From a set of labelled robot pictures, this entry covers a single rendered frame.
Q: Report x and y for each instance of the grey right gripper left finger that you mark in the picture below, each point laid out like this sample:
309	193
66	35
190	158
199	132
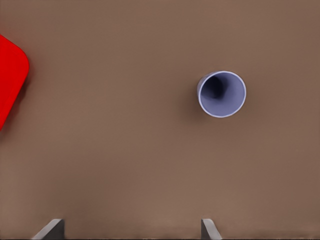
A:
52	231

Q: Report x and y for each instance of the red tray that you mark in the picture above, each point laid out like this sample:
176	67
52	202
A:
11	80

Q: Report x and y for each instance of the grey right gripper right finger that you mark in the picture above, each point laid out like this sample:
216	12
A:
209	230

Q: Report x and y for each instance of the lavender blue cup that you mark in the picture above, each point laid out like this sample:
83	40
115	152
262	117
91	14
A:
225	97

